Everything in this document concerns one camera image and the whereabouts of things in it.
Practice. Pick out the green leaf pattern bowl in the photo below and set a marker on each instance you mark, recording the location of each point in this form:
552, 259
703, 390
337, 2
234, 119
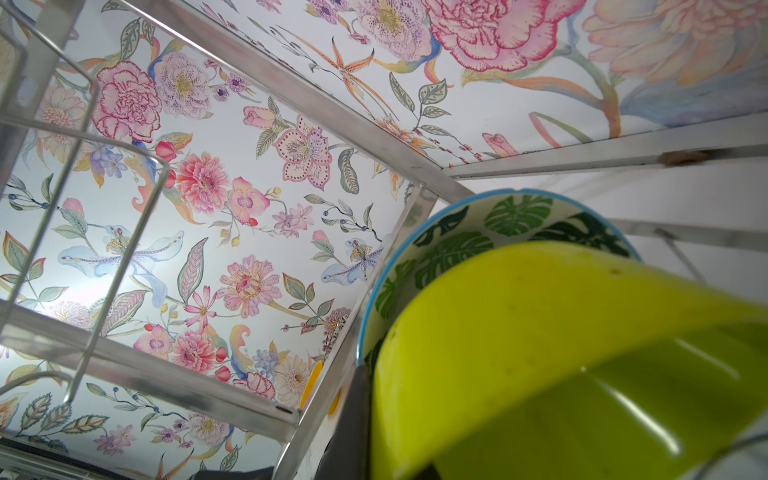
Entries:
468, 228

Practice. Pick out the silver wire dish rack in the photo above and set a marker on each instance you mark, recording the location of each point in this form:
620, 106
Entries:
199, 196

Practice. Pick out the lime green plastic bowl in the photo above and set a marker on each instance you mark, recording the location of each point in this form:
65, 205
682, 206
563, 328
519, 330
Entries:
549, 360

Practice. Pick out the yellow plastic bowl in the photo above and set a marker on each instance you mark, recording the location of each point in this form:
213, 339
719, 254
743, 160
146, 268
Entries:
311, 388

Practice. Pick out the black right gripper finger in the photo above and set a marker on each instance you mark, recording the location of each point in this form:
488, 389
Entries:
347, 453

